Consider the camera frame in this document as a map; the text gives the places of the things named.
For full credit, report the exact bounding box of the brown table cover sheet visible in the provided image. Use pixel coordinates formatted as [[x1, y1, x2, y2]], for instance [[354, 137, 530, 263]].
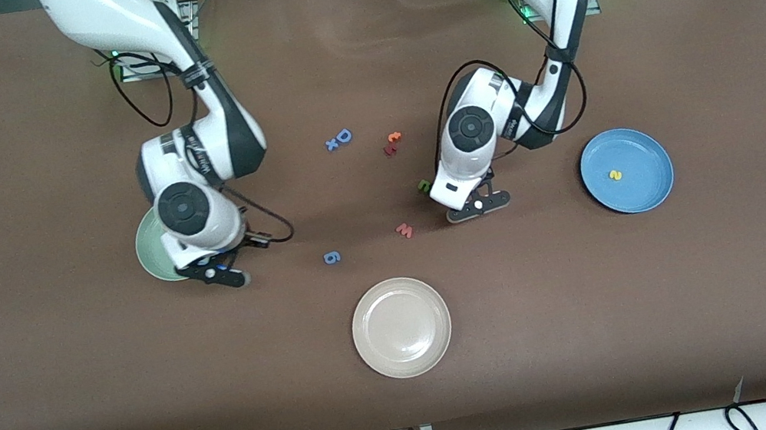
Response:
[[0, 0, 766, 430]]

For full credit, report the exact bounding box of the blue plate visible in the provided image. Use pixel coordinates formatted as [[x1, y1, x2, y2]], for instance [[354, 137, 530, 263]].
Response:
[[574, 121, 680, 222]]

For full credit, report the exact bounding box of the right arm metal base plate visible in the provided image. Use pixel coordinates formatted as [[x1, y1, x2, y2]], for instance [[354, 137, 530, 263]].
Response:
[[110, 0, 208, 84]]

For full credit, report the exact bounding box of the light green plate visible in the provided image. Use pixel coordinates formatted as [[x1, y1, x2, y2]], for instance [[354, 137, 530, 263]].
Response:
[[129, 204, 181, 288]]

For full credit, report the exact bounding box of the beige plate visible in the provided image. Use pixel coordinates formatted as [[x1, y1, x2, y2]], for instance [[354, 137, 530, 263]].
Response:
[[344, 270, 460, 387]]

